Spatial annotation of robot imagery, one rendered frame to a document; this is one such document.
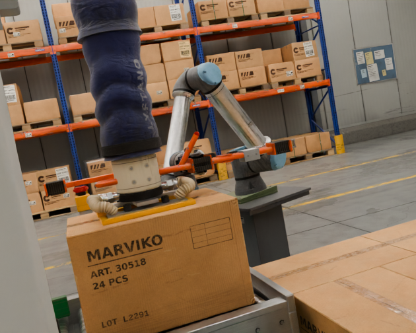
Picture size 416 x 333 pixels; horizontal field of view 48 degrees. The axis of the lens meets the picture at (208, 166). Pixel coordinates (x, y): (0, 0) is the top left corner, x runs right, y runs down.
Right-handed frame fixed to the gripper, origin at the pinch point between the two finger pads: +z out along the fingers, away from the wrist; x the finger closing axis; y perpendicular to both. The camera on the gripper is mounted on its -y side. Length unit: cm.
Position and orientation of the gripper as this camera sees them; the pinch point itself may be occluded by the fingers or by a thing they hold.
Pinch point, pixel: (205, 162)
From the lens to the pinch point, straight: 184.3
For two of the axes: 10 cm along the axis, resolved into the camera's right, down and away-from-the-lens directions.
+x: -1.7, -9.8, -0.9
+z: 3.0, 0.4, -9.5
